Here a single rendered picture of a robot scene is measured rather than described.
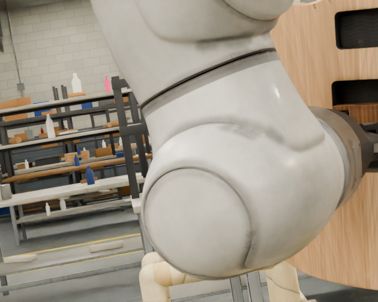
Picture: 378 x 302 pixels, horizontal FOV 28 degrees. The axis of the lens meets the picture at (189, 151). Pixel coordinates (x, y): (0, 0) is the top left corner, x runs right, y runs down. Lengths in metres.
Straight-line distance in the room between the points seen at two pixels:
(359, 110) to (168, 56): 0.38
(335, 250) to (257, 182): 0.44
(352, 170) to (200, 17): 0.18
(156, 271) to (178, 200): 0.53
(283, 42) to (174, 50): 0.38
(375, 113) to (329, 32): 0.10
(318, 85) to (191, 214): 0.43
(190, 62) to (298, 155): 0.09
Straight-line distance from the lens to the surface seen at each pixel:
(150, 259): 1.04
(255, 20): 0.48
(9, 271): 6.62
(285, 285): 0.97
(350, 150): 0.58
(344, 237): 0.86
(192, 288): 4.73
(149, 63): 0.48
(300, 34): 0.84
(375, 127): 0.70
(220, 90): 0.47
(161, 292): 0.96
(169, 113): 0.48
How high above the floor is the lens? 1.40
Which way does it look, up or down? 3 degrees down
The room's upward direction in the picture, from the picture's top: 9 degrees counter-clockwise
